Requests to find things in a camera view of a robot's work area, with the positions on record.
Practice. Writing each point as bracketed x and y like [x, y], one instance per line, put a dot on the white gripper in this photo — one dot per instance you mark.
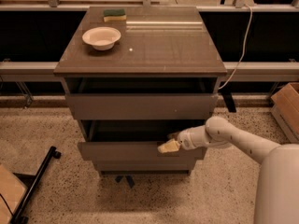
[186, 140]

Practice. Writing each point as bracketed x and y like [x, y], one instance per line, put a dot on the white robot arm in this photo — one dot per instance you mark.
[277, 195]

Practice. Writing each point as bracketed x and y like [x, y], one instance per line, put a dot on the grey drawer cabinet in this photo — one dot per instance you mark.
[155, 42]

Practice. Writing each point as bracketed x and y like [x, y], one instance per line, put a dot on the grey top drawer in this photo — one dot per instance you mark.
[140, 98]

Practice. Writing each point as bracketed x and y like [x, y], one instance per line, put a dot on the cardboard box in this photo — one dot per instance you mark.
[286, 110]

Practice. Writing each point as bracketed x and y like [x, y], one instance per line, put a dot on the white bowl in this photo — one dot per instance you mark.
[102, 38]

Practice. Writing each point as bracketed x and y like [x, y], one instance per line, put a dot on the green yellow sponge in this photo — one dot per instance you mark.
[114, 15]

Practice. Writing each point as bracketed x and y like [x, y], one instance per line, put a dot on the black cart leg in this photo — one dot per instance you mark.
[31, 182]

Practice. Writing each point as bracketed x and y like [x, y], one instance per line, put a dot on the wooden board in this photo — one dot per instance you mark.
[12, 191]

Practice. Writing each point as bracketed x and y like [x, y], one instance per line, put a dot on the metal railing frame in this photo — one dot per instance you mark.
[257, 39]

